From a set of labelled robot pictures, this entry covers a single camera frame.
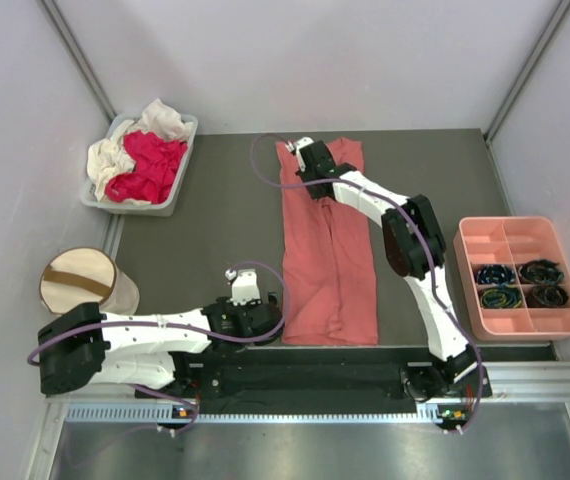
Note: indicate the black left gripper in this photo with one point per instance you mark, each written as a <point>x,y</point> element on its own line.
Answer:
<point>226,301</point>

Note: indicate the cream t-shirt in bin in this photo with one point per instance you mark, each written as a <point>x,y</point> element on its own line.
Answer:
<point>115,150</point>

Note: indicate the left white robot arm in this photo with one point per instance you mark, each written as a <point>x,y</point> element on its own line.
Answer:
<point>87,346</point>

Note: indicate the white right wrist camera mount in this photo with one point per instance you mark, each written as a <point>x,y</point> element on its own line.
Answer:
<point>295,148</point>

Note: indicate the magenta t-shirt in bin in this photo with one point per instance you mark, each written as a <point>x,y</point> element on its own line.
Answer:
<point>156,165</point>

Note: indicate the dark coiled item back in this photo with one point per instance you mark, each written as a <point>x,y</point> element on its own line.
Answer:
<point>541,272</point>

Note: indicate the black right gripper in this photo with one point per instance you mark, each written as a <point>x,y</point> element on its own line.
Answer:
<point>314,194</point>

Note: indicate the dark coiled item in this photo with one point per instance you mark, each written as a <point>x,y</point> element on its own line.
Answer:
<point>541,272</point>
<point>547,296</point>

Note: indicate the grey plastic laundry bin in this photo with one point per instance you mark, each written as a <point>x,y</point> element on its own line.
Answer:
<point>137,165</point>

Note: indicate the dark coiled item front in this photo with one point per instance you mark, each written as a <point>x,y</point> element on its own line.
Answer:
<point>547,296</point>

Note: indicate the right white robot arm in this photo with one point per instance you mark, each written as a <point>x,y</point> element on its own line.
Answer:
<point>415,250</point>

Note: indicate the yellow blue coiled item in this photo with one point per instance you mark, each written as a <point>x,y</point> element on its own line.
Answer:
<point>500,297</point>

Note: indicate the round cream fabric basket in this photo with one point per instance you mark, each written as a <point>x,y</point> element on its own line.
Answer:
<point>82,275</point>

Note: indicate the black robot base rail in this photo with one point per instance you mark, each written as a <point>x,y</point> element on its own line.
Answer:
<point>303,380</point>

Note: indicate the pink divided organizer tray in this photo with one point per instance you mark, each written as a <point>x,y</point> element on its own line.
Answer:
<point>511,241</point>

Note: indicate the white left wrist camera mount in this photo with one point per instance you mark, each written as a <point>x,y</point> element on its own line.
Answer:
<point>244,286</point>

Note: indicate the blue patterned coiled item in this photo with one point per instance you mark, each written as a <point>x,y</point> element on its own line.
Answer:
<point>495,274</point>

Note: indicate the salmon pink t-shirt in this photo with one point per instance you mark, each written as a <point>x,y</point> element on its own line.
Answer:
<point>328,268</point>

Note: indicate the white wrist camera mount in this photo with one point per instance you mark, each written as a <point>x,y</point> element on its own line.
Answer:
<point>295,148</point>
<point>244,286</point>

